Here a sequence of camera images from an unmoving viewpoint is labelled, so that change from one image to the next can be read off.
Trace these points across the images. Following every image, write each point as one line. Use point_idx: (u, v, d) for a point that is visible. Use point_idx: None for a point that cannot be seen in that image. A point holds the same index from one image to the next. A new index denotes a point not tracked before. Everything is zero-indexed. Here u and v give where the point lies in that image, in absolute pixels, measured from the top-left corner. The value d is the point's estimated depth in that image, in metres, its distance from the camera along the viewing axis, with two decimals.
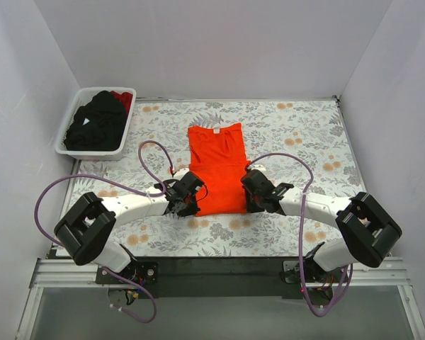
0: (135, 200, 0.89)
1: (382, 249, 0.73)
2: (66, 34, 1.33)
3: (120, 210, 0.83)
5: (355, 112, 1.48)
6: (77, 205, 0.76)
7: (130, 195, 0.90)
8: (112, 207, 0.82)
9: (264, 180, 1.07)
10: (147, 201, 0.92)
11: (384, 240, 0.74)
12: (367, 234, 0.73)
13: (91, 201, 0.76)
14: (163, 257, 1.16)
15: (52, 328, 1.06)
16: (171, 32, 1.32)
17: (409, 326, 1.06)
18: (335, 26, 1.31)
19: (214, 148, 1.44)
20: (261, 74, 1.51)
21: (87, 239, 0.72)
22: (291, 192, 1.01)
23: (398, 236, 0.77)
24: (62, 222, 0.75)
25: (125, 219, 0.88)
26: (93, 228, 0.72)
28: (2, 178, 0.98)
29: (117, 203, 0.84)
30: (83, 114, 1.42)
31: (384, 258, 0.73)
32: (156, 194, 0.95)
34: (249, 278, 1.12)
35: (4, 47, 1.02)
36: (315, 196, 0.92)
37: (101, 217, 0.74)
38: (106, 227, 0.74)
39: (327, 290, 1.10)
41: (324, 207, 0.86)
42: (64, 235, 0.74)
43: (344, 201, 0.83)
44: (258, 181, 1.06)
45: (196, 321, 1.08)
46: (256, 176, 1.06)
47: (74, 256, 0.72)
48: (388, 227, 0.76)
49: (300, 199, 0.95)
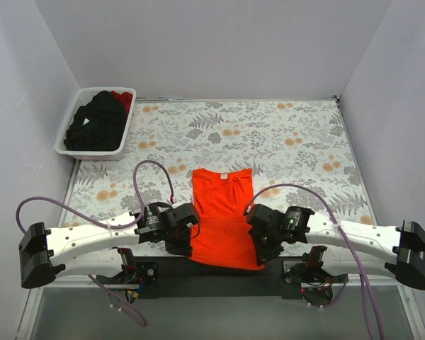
0: (87, 234, 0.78)
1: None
2: (66, 35, 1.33)
3: (64, 248, 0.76)
5: (355, 112, 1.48)
6: (26, 233, 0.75)
7: (86, 227, 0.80)
8: (57, 244, 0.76)
9: (273, 212, 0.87)
10: (104, 236, 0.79)
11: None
12: (423, 265, 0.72)
13: (37, 233, 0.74)
14: (162, 257, 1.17)
15: (52, 329, 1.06)
16: (171, 32, 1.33)
17: (409, 326, 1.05)
18: (335, 26, 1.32)
19: (220, 197, 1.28)
20: (261, 74, 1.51)
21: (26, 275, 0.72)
22: (314, 222, 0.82)
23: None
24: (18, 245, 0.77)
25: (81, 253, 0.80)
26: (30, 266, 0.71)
28: (2, 177, 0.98)
29: (64, 241, 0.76)
30: (83, 113, 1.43)
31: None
32: (120, 227, 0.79)
34: (249, 279, 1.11)
35: (5, 47, 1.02)
36: (351, 227, 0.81)
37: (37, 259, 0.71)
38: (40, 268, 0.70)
39: (327, 290, 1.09)
41: (371, 242, 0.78)
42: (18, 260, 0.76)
43: (391, 233, 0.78)
44: (266, 212, 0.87)
45: (196, 321, 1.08)
46: (263, 209, 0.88)
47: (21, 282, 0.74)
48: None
49: (336, 232, 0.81)
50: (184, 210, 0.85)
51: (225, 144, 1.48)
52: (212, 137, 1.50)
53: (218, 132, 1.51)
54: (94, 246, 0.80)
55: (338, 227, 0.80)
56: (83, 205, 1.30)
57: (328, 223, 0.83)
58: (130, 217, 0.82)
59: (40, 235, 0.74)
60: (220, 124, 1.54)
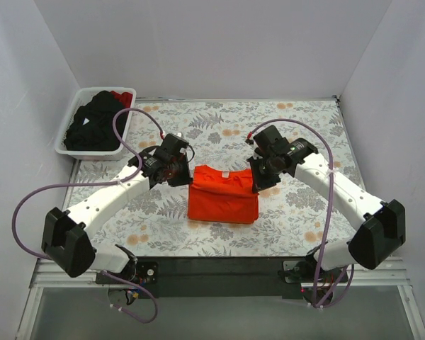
0: (103, 197, 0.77)
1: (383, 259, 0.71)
2: (66, 35, 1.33)
3: (91, 217, 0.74)
5: (355, 113, 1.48)
6: (44, 224, 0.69)
7: (98, 190, 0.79)
8: (81, 216, 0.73)
9: (278, 137, 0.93)
10: (120, 190, 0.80)
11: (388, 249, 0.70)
12: (380, 244, 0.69)
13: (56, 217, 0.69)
14: (163, 257, 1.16)
15: (52, 329, 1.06)
16: (170, 32, 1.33)
17: (409, 326, 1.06)
18: (335, 26, 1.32)
19: None
20: (261, 74, 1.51)
21: (69, 258, 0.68)
22: (311, 159, 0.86)
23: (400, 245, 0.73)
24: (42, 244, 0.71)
25: (105, 217, 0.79)
26: (69, 248, 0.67)
28: (2, 177, 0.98)
29: (86, 210, 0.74)
30: (83, 113, 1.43)
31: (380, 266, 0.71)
32: (129, 176, 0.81)
34: (250, 278, 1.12)
35: (4, 47, 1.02)
36: (341, 180, 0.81)
37: (71, 235, 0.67)
38: (81, 241, 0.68)
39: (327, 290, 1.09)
41: (350, 200, 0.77)
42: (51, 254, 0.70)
43: (374, 201, 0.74)
44: (272, 136, 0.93)
45: (196, 321, 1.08)
46: (270, 130, 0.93)
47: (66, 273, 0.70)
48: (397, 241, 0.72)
49: (326, 176, 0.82)
50: (172, 141, 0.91)
51: (225, 144, 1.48)
52: (212, 137, 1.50)
53: (218, 132, 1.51)
54: (114, 205, 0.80)
55: (331, 171, 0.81)
56: None
57: (323, 166, 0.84)
58: (131, 168, 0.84)
59: (60, 217, 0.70)
60: (220, 124, 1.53)
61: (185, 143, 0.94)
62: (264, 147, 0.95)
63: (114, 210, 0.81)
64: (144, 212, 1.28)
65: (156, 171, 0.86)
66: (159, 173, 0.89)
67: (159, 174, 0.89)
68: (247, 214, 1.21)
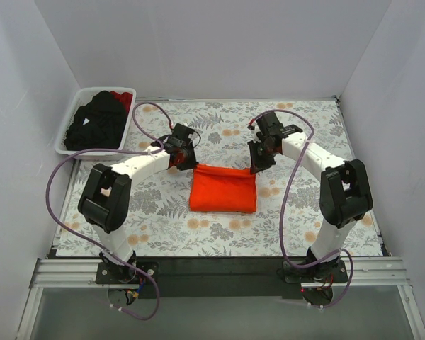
0: (139, 161, 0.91)
1: (349, 214, 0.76)
2: (66, 35, 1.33)
3: (130, 172, 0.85)
5: (355, 113, 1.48)
6: (89, 178, 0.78)
7: (133, 157, 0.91)
8: (123, 171, 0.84)
9: (275, 122, 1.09)
10: (151, 159, 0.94)
11: (353, 205, 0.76)
12: (341, 194, 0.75)
13: (102, 172, 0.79)
14: (162, 257, 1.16)
15: (52, 329, 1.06)
16: (170, 32, 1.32)
17: (409, 327, 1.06)
18: (335, 26, 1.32)
19: (224, 185, 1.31)
20: (261, 74, 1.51)
21: (113, 204, 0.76)
22: (295, 135, 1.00)
23: (367, 208, 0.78)
24: (83, 199, 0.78)
25: (137, 178, 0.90)
26: (114, 193, 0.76)
28: (2, 177, 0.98)
29: (125, 167, 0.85)
30: (83, 113, 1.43)
31: (344, 219, 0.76)
32: (157, 151, 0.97)
34: (249, 278, 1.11)
35: (3, 47, 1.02)
36: (315, 147, 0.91)
37: (117, 181, 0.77)
38: (122, 190, 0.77)
39: (327, 290, 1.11)
41: (317, 159, 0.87)
42: (89, 207, 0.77)
43: (337, 160, 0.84)
44: (270, 121, 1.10)
45: (196, 320, 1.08)
46: (269, 117, 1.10)
47: (104, 222, 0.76)
48: (363, 200, 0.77)
49: (302, 145, 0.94)
50: (182, 128, 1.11)
51: (225, 143, 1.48)
52: (212, 137, 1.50)
53: (218, 132, 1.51)
54: (144, 170, 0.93)
55: (306, 140, 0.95)
56: None
57: (303, 139, 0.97)
58: (155, 147, 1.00)
59: (104, 171, 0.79)
60: (220, 124, 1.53)
61: (191, 129, 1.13)
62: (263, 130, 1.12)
63: (142, 175, 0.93)
64: (144, 212, 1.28)
65: (173, 153, 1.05)
66: (175, 156, 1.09)
67: (174, 156, 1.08)
68: (248, 195, 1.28)
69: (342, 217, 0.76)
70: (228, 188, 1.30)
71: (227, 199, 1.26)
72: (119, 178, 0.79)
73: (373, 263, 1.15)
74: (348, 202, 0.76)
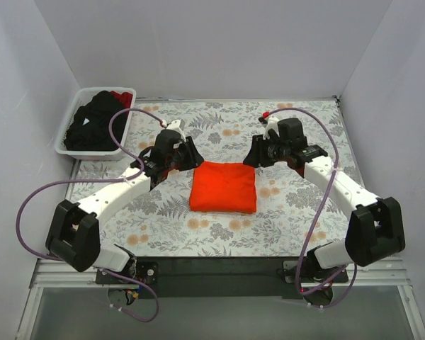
0: (112, 192, 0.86)
1: (377, 257, 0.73)
2: (66, 35, 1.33)
3: (101, 207, 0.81)
5: (355, 113, 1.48)
6: (57, 216, 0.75)
7: (106, 188, 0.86)
8: (93, 207, 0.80)
9: (300, 135, 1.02)
10: (127, 186, 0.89)
11: (384, 248, 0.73)
12: (373, 236, 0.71)
13: (67, 210, 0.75)
14: (162, 257, 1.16)
15: (52, 329, 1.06)
16: (170, 31, 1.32)
17: (409, 327, 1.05)
18: (335, 26, 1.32)
19: (224, 183, 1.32)
20: (261, 74, 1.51)
21: (79, 246, 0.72)
22: (319, 159, 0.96)
23: (398, 250, 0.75)
24: (49, 238, 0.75)
25: (112, 210, 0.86)
26: (79, 235, 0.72)
28: (2, 177, 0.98)
29: (95, 202, 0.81)
30: (83, 113, 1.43)
31: (372, 263, 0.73)
32: (134, 176, 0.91)
34: (249, 278, 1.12)
35: (3, 47, 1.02)
36: (342, 178, 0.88)
37: (83, 222, 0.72)
38: (91, 231, 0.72)
39: (327, 290, 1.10)
41: (346, 193, 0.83)
42: (58, 248, 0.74)
43: (369, 195, 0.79)
44: (292, 136, 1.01)
45: (196, 320, 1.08)
46: (293, 130, 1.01)
47: (71, 263, 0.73)
48: (395, 241, 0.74)
49: (328, 173, 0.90)
50: (164, 141, 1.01)
51: (225, 144, 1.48)
52: (212, 137, 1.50)
53: (218, 132, 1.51)
54: (120, 200, 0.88)
55: (333, 169, 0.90)
56: None
57: (329, 165, 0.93)
58: (134, 169, 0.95)
59: (70, 210, 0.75)
60: (220, 124, 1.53)
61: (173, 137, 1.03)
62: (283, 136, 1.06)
63: (120, 203, 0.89)
64: (144, 212, 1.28)
65: (156, 175, 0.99)
66: (159, 173, 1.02)
67: (159, 173, 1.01)
68: (248, 195, 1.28)
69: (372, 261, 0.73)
70: (228, 186, 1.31)
71: (227, 196, 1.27)
72: (85, 217, 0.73)
73: (373, 262, 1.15)
74: (378, 245, 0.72)
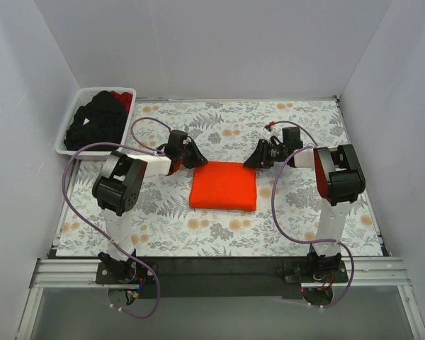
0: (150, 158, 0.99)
1: (340, 186, 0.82)
2: (66, 35, 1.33)
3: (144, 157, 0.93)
5: (355, 113, 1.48)
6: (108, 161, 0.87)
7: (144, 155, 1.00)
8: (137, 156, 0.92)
9: (297, 139, 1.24)
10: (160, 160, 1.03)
11: (346, 178, 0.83)
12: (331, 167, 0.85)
13: (118, 157, 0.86)
14: (162, 257, 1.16)
15: (52, 329, 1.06)
16: (170, 31, 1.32)
17: (409, 327, 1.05)
18: (335, 26, 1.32)
19: (226, 180, 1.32)
20: (261, 74, 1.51)
21: (130, 180, 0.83)
22: None
23: (360, 187, 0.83)
24: (98, 179, 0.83)
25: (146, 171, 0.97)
26: (130, 174, 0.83)
28: (2, 178, 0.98)
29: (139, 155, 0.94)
30: (83, 114, 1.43)
31: (336, 190, 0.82)
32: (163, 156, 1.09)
34: (249, 278, 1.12)
35: (3, 47, 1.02)
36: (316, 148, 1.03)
37: (134, 164, 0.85)
38: (141, 168, 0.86)
39: (327, 290, 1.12)
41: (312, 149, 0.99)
42: (105, 185, 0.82)
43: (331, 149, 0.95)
44: (292, 139, 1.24)
45: (196, 321, 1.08)
46: (292, 135, 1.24)
47: (118, 202, 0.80)
48: (355, 176, 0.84)
49: None
50: (176, 137, 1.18)
51: (225, 143, 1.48)
52: (212, 137, 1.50)
53: (218, 132, 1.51)
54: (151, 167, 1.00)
55: None
56: (83, 205, 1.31)
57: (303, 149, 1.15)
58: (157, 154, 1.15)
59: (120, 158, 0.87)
60: (220, 124, 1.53)
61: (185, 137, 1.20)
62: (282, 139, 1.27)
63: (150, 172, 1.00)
64: (144, 212, 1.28)
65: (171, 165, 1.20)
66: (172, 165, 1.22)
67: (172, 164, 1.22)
68: (249, 193, 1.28)
69: (331, 187, 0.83)
70: (229, 183, 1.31)
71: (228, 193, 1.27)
72: (134, 162, 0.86)
73: (373, 263, 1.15)
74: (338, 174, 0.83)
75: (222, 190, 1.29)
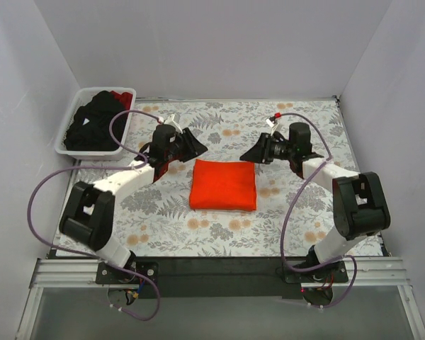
0: (122, 177, 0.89)
1: (361, 226, 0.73)
2: (66, 35, 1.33)
3: (113, 188, 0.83)
5: (355, 113, 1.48)
6: (71, 195, 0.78)
7: (116, 173, 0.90)
8: (105, 188, 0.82)
9: (307, 143, 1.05)
10: (135, 174, 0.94)
11: (368, 217, 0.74)
12: (353, 202, 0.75)
13: (83, 188, 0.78)
14: (162, 257, 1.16)
15: (52, 329, 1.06)
16: (170, 31, 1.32)
17: (409, 327, 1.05)
18: (335, 26, 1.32)
19: (225, 180, 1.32)
20: (261, 74, 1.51)
21: (96, 220, 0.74)
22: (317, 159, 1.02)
23: (384, 224, 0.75)
24: (64, 217, 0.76)
25: (122, 194, 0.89)
26: (97, 210, 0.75)
28: (2, 177, 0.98)
29: (108, 183, 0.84)
30: (83, 113, 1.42)
31: (356, 229, 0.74)
32: (141, 165, 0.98)
34: (249, 278, 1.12)
35: (3, 47, 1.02)
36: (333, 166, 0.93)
37: (100, 198, 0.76)
38: (108, 206, 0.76)
39: (327, 290, 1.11)
41: (332, 172, 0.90)
42: (70, 225, 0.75)
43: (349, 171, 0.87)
44: (299, 142, 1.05)
45: (196, 320, 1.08)
46: (300, 138, 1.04)
47: (87, 241, 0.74)
48: (380, 212, 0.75)
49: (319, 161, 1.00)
50: (161, 137, 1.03)
51: (225, 144, 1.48)
52: (212, 137, 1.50)
53: (218, 132, 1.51)
54: (127, 186, 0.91)
55: (324, 160, 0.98)
56: None
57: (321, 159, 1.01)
58: (139, 161, 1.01)
59: (86, 190, 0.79)
60: (220, 124, 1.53)
61: (172, 133, 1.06)
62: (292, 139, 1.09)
63: (127, 192, 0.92)
64: (144, 212, 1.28)
65: (158, 169, 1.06)
66: (160, 169, 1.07)
67: (159, 169, 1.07)
68: (248, 193, 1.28)
69: (353, 225, 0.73)
70: (228, 183, 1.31)
71: (227, 193, 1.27)
72: (101, 195, 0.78)
73: (373, 263, 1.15)
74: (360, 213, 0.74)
75: (220, 190, 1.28)
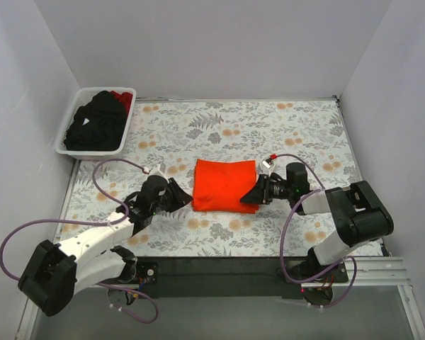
0: (93, 235, 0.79)
1: (365, 228, 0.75)
2: (66, 35, 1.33)
3: (79, 251, 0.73)
5: (355, 113, 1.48)
6: (35, 253, 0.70)
7: (86, 231, 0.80)
8: (71, 249, 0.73)
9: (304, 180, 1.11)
10: (110, 231, 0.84)
11: (371, 219, 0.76)
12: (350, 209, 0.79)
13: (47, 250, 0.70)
14: (162, 257, 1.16)
15: (51, 329, 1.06)
16: (170, 31, 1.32)
17: (409, 327, 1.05)
18: (335, 26, 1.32)
19: (223, 180, 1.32)
20: (261, 74, 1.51)
21: (53, 289, 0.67)
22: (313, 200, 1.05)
23: (388, 227, 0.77)
24: (24, 275, 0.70)
25: (91, 257, 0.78)
26: (54, 277, 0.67)
28: (2, 176, 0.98)
29: (76, 246, 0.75)
30: (83, 113, 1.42)
31: (362, 233, 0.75)
32: (117, 220, 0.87)
34: (249, 278, 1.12)
35: (3, 47, 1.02)
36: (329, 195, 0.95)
37: (61, 265, 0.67)
38: (69, 273, 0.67)
39: (327, 290, 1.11)
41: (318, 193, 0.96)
42: (30, 288, 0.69)
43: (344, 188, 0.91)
44: (297, 181, 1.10)
45: (195, 320, 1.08)
46: (298, 177, 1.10)
47: (42, 307, 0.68)
48: (380, 213, 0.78)
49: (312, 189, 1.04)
50: (150, 189, 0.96)
51: (225, 144, 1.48)
52: (212, 137, 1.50)
53: (218, 132, 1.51)
54: (99, 246, 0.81)
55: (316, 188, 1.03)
56: (83, 205, 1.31)
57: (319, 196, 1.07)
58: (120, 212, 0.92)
59: (50, 250, 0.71)
60: (220, 124, 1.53)
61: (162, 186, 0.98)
62: (290, 180, 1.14)
63: (99, 249, 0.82)
64: None
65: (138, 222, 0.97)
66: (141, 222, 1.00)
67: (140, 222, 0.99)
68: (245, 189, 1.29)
69: (358, 229, 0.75)
70: (227, 182, 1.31)
71: (227, 193, 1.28)
72: (64, 259, 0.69)
73: (373, 263, 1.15)
74: (360, 215, 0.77)
75: (218, 190, 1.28)
